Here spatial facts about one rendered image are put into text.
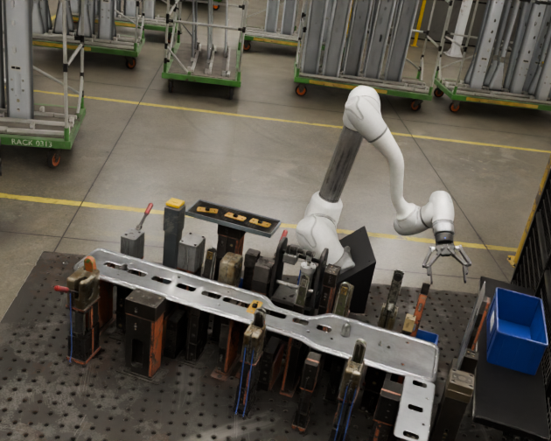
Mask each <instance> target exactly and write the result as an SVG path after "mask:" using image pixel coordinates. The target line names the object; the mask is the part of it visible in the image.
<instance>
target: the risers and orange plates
mask: <svg viewBox="0 0 551 441"><path fill-rule="evenodd" d="M178 307H179V305H178V304H177V305H176V306H175V303H174V302H171V301H169V300H166V306H165V312H164V321H163V334H162V335H163V337H162V351H161V355H162V356H165V357H168V358H172V359H175V358H176V357H177V355H178V354H179V352H180V351H181V350H182V348H183V347H184V346H185V326H186V320H185V318H186V311H183V310H180V309H178ZM280 345H281V339H279V338H276V337H273V336H272V337H271V338H270V340H269V343H268V344H267V345H266V347H265V349H264V351H263V356H262V362H261V368H260V373H259V380H258V382H257V388H258V389H261V390H264V391H267V392H268V391H269V392H270V390H271V389H272V387H273V385H274V383H275V381H276V378H277V376H278V375H279V373H280V370H281V365H282V356H283V350H284V345H285V344H282V346H281V348H280ZM317 353H318V354H321V360H320V364H319V372H318V377H317V383H316V386H315V388H314V390H313V393H312V396H314V397H316V395H317V392H318V389H319V386H320V382H321V376H322V372H323V368H324V360H325V356H326V353H322V352H319V351H317Z"/></svg>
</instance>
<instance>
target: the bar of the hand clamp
mask: <svg viewBox="0 0 551 441"><path fill-rule="evenodd" d="M404 273H405V271H404V270H401V269H395V270H394V275H393V279H392V283H391V286H390V290H389V292H388V296H387V302H386V306H385V310H384V313H383V314H386V312H387V306H388V303H390V304H394V308H393V310H392V314H391V316H394V310H395V306H396V304H397V300H398V297H399V293H400V289H401V284H402V280H403V277H404Z"/></svg>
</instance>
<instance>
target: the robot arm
mask: <svg viewBox="0 0 551 441"><path fill-rule="evenodd" d="M343 123H344V126H343V129H342V131H341V133H340V136H339V139H338V142H337V145H336V148H335V151H334V152H333V155H332V158H331V162H330V164H329V167H328V170H327V173H326V174H325V177H324V182H323V184H322V186H321V189H320V191H318V192H315V193H314V194H313V195H312V197H311V199H310V203H309V204H308V206H307V207H306V210H305V214H304V218H303V219H302V220H300V221H299V223H298V224H297V226H296V239H297V242H298V244H299V245H300V246H302V247H303V249H308V250H309V251H315V252H316V255H315V256H314V258H317V259H320V256H321V254H322V252H323V250H324V248H327V249H329V254H328V259H327V264H326V265H328V264H329V263H330V264H333V265H337V266H339V267H341V270H340V274H342V273H344V272H345V271H347V270H350V269H352V268H353V267H354V266H355V263H354V262H353V261H352V256H351V253H350V250H351V249H350V247H349V246H346V247H344V248H343V247H342V245H341V244H340V242H339V240H338V234H337V231H336V229H337V224H338V220H339V216H340V214H341V210H342V207H343V203H342V201H341V199H340V196H341V194H342V192H343V189H344V187H345V183H346V181H347V178H348V176H349V173H350V171H351V169H352V165H353V162H354V160H355V158H356V155H357V153H358V150H359V147H360V144H361V142H362V139H363V137H364V138H365V139H366V140H367V142H369V143H370V144H371V145H372V146H374V147H375V148H376V149H377V150H378V151H380V152H381V153H382V154H383V155H384V156H385V157H386V158H387V160H388V163H389V167H390V197H391V201H392V204H393V206H394V209H395V210H396V213H397V214H396V218H395V220H394V230H395V231H396V232H397V233H398V234H399V235H415V234H419V233H421V232H423V231H425V230H427V229H429V228H433V233H434V237H435V238H436V246H435V247H431V246H429V251H428V253H427V255H426V257H425V259H424V261H423V263H422V267H423V268H426V269H427V275H428V276H430V284H432V283H433V280H432V269H431V266H432V264H433V263H434V262H435V261H436V259H437V258H438V257H439V256H452V257H454V258H455V259H456V260H457V261H458V262H459V263H461V264H462V265H463V274H464V283H465V284H466V275H468V267H469V266H471V264H472V262H471V260H470V259H469V257H468V256H467V255H466V254H465V252H464V250H463V248H462V245H461V244H460V245H459V246H455V245H454V240H453V235H454V234H455V232H454V222H453V221H454V207H453V202H452V199H451V197H450V195H449V194H448V193H447V192H445V191H435V192H433V193H432V194H431V196H430V198H429V203H427V204H426V205H425V206H422V207H419V206H417V205H415V204H414V203H407V202H406V201H405V199H403V195H402V190H403V176H404V161H403V156H402V154H401V150H400V148H399V147H398V145H397V143H396V142H395V140H394V138H393V136H392V134H391V132H390V130H389V128H388V127H387V125H386V124H385V123H384V121H383V119H382V117H381V113H380V97H379V95H378V93H377V92H376V91H375V90H374V89H373V88H372V87H367V86H358V87H356V88H355V89H353V90H352V92H351V93H350V94H349V96H348V100H347V102H346V104H345V112H344V115H343ZM455 249H457V250H458V251H459V252H460V254H461V255H462V257H463V258H464V260H465V261H464V260H463V259H462V258H461V257H460V256H459V255H457V253H456V252H455ZM434 250H435V251H436V252H437V253H436V255H435V256H434V257H433V258H432V259H431V261H430V262H429V263H428V264H426V263H427V261H428V259H429V257H430V255H431V252H433V251H434Z"/></svg>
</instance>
